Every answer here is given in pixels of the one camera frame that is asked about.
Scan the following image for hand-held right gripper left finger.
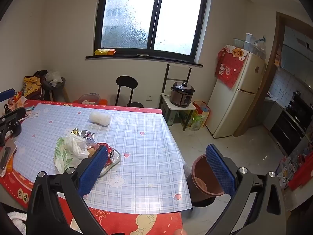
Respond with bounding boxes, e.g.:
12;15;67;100
26;145;120;235

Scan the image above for yellow pink shopping bag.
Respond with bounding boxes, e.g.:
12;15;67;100
193;100;211;120

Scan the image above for black kitchen oven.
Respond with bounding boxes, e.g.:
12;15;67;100
269;92;313;156

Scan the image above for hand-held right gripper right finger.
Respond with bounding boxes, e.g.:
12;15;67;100
205;144;286;235

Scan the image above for dark rice cooker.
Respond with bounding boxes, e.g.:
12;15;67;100
170;81;195;108

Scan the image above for dark round stool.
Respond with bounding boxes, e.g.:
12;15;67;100
40;77;70;102

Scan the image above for dark flat box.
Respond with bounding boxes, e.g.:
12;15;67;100
0;139;17;177

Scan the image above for crushed silver can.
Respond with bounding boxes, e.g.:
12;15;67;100
79;129;96;140

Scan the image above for black window sill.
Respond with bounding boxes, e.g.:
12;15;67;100
85;54;203;68

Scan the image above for colourful snack packets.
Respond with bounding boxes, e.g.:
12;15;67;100
8;92;31;110

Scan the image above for pink white paper items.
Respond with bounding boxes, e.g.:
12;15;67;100
24;105;41;119

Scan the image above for orange door decoration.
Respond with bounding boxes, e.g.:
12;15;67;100
274;45;283;68

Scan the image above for white foam roll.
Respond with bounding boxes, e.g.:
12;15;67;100
89;111;110;127

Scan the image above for black framed window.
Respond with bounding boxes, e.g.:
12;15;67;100
94;0;210;63

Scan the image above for yellow snack packet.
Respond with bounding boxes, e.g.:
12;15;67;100
94;49;116;56

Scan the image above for red plastic crate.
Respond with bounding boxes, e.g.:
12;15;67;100
287;152;313;190

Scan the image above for white capped jar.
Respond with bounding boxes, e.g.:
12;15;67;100
245;33;253;52

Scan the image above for dark bag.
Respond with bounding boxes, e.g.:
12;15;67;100
33;70;49;84

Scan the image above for black round-back chair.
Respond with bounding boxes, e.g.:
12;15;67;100
115;75;144;108

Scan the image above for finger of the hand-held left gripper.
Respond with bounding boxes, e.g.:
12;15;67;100
0;89;16;102
0;107;26;128

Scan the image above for white green plastic bag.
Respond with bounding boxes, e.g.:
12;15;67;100
54;134;91;174

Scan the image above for pink clear bowl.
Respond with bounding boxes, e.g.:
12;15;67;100
78;92;101;104

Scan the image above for crushed red can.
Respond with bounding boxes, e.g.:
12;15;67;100
98;142;117;167

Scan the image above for blue plaid table cover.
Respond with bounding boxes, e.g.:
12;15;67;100
11;103;193;212

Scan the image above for orange stool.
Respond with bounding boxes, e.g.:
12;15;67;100
73;99;108;106

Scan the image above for yellow printed bag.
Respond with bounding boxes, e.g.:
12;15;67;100
23;76;42;97

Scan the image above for cream refrigerator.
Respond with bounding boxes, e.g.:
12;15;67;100
205;44;267;138

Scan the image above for silver foil tray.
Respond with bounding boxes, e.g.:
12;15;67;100
98;148;122;178

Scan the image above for wooden door frame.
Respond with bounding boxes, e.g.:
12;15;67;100
233;12;313;137

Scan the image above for crumpled clear plastic bag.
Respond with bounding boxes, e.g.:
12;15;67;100
45;71;63;87

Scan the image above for red printed cloth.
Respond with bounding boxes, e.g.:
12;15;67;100
215;44;250;89

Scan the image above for black round figurine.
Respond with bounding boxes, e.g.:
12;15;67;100
8;121;23;137

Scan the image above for brown trash bin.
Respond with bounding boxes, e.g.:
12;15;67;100
187;153;227;202

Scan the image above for white plastic stool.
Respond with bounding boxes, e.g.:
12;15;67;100
161;93;197;125

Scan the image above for white fleece garment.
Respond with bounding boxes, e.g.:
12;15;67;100
7;211;27;235

